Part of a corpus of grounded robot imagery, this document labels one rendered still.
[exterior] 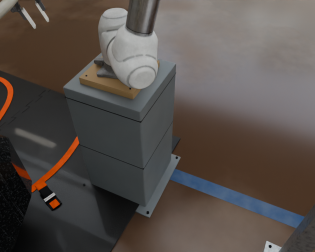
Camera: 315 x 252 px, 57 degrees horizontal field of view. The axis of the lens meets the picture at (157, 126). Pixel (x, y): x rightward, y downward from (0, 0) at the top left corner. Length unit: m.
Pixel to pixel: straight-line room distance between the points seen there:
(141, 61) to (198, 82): 1.70
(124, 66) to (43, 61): 2.17
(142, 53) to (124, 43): 0.07
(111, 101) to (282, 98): 1.78
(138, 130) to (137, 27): 0.47
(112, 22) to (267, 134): 1.54
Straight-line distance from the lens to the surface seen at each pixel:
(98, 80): 1.34
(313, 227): 1.37
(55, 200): 1.94
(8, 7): 1.00
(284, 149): 2.30
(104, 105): 1.30
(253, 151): 2.21
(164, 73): 1.41
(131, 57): 1.05
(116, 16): 1.22
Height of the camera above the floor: 1.62
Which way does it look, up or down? 46 degrees down
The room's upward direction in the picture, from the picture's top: straight up
